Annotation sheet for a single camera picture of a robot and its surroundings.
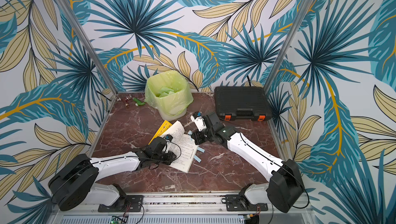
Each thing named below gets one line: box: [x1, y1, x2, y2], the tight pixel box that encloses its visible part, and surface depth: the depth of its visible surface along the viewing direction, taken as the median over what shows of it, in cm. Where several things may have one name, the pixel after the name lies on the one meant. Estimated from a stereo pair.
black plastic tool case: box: [213, 85, 273, 122], surface depth 108 cm
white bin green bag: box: [144, 70, 194, 122], surface depth 94 cm
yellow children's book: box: [148, 119, 200, 173], surface depth 90 cm
